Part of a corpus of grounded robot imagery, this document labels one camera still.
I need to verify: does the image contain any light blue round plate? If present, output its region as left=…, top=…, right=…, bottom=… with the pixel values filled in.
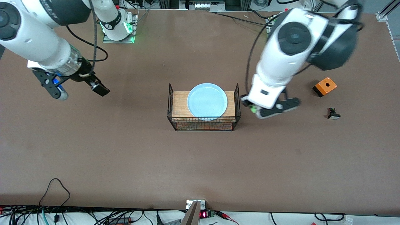
left=187, top=83, right=228, bottom=121

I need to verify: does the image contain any orange button box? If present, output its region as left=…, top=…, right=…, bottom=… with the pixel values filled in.
left=312, top=77, right=338, bottom=98

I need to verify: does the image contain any black push button white cap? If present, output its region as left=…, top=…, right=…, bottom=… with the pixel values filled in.
left=327, top=107, right=341, bottom=120

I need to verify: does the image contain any light wooden basket board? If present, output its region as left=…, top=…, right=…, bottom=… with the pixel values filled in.
left=172, top=91, right=236, bottom=118

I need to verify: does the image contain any orange lower basket shelf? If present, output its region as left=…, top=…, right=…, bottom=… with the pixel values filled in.
left=176, top=122, right=233, bottom=130

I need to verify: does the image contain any metal equipment rack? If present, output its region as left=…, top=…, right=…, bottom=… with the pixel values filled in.
left=179, top=0, right=226, bottom=12

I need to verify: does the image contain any black power adapter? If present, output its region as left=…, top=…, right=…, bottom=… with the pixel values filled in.
left=108, top=217, right=132, bottom=225

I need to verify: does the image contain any grey metal bar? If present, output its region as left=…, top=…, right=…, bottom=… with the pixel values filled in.
left=181, top=201, right=201, bottom=225

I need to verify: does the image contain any red and black clip lead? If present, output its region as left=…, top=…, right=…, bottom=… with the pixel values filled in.
left=216, top=211, right=239, bottom=225

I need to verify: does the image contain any aluminium corner profile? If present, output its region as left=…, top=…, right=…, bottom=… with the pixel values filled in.
left=376, top=0, right=400, bottom=61

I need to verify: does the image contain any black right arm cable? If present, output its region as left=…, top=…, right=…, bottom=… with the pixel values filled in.
left=65, top=0, right=109, bottom=77

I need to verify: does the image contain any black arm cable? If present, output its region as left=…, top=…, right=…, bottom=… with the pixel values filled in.
left=65, top=0, right=109, bottom=77
left=245, top=19, right=278, bottom=94

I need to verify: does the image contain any thin black looped cable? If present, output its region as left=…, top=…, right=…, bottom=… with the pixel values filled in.
left=38, top=178, right=71, bottom=208

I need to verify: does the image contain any black wire rack wooden shelf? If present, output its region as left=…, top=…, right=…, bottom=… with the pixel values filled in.
left=167, top=83, right=241, bottom=132

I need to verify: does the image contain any silver mount plate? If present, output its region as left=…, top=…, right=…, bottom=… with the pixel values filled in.
left=186, top=199, right=207, bottom=210

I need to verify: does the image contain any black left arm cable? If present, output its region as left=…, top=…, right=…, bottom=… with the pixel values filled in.
left=245, top=19, right=278, bottom=94

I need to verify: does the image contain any long black table cable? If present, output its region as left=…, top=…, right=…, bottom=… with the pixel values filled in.
left=208, top=11, right=268, bottom=25

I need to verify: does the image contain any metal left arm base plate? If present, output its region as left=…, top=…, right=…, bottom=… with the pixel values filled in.
left=265, top=14, right=277, bottom=34

